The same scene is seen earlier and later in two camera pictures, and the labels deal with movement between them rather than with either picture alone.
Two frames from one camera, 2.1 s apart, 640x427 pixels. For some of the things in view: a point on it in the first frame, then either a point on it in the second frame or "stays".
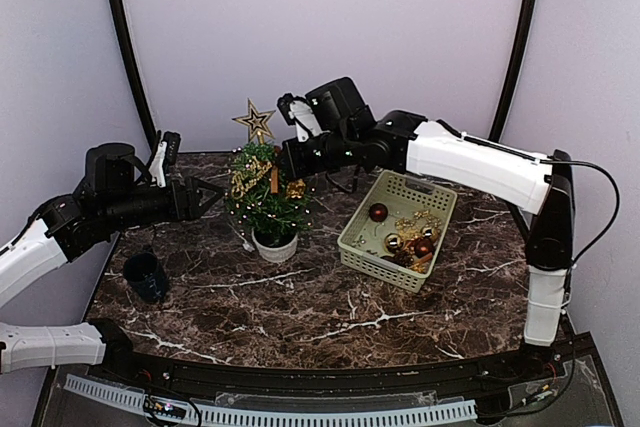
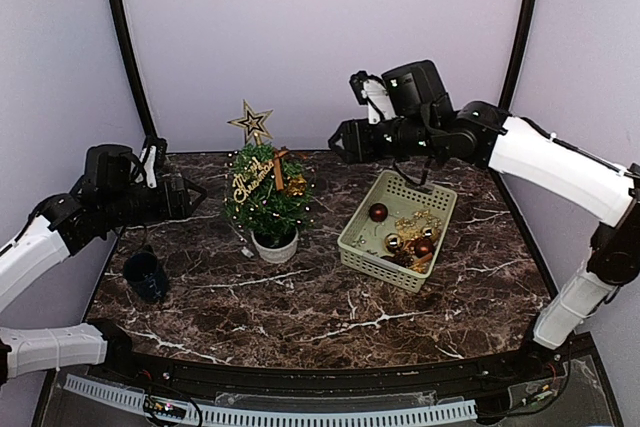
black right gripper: (294, 167) to (357, 146)
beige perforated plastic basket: (397, 231) stays
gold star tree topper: (257, 122) stays
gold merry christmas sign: (244, 179) stays
